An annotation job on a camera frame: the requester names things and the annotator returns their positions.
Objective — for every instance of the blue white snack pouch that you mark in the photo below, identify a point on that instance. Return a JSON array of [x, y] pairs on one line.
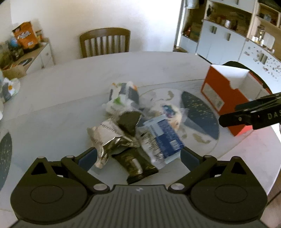
[[159, 141]]

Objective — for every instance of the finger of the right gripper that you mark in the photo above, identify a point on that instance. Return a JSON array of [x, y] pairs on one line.
[[252, 104], [239, 118]]

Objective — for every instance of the orange snack bag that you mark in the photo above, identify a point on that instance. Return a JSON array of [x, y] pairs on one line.
[[25, 36]]

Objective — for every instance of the black striped snack packet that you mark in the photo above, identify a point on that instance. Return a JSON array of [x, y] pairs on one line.
[[135, 164]]

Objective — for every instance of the silver foil snack bag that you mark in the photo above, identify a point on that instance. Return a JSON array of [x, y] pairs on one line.
[[107, 137]]

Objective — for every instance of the blueberry bread package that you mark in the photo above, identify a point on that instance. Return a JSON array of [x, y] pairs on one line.
[[171, 112]]

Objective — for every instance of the white wall cabinet unit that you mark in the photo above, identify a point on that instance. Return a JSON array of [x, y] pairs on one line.
[[247, 32]]

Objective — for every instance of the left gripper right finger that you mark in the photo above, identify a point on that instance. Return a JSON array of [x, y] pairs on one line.
[[198, 167]]

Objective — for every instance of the wooden dining chair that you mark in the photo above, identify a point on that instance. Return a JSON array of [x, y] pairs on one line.
[[104, 41]]

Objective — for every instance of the white side cabinet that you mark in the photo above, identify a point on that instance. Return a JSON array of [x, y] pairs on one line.
[[36, 60]]

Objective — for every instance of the brown cardboard box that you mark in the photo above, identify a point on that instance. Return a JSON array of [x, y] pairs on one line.
[[15, 72]]

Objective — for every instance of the red cardboard box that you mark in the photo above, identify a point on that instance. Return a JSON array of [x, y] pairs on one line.
[[226, 87]]

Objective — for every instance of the white tissue paper pack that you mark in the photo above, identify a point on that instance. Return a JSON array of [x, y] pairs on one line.
[[122, 96]]

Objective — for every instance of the dark green snack packet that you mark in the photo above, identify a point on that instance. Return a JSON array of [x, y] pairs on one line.
[[128, 122]]

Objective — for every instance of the tissue pack at table edge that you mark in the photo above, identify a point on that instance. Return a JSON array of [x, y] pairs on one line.
[[9, 88]]

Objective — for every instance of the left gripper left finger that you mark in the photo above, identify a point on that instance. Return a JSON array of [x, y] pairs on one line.
[[77, 168]]

